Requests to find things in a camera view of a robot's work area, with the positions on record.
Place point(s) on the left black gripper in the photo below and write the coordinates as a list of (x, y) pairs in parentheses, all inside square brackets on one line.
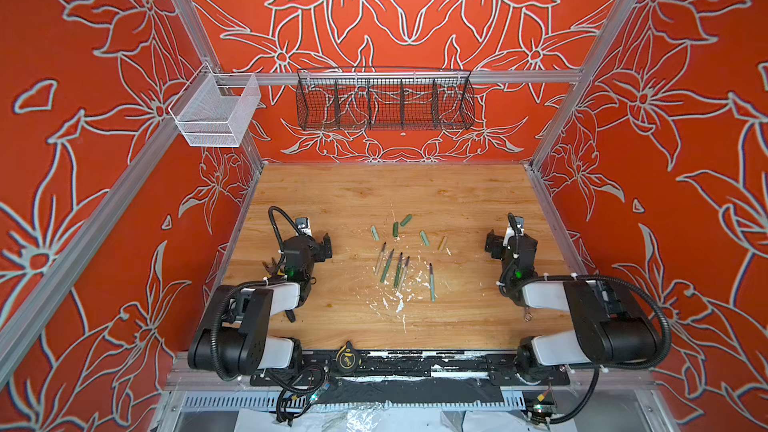
[(318, 246)]

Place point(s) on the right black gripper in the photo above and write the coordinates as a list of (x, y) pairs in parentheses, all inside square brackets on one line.
[(497, 244)]

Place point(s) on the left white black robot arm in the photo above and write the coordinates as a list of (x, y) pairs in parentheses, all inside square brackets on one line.
[(232, 338)]

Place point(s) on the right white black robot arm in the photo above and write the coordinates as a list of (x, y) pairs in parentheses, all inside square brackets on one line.
[(614, 323)]

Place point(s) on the dark green pen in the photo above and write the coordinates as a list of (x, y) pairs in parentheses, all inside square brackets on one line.
[(398, 271)]

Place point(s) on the grey green pen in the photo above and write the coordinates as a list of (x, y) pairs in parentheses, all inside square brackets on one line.
[(404, 271)]

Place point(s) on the small circuit board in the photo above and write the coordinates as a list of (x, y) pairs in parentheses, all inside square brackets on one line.
[(541, 407)]

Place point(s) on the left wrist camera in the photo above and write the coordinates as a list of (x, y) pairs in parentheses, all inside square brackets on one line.
[(304, 226)]

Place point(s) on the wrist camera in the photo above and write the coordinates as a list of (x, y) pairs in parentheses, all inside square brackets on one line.
[(304, 226), (516, 225)]

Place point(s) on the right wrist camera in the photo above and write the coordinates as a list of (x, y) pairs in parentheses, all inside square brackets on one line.
[(516, 225)]

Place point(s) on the yellow handled pliers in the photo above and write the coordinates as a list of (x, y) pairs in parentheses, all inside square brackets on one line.
[(274, 270)]

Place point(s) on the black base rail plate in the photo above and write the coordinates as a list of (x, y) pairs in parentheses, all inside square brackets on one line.
[(497, 366)]

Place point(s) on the black wire basket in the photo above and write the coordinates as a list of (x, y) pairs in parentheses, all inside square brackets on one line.
[(360, 99)]

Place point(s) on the white slotted cable duct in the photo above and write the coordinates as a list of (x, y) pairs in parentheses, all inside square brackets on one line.
[(266, 401)]

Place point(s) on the white wire basket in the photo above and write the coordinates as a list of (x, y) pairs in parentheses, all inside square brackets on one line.
[(215, 110)]

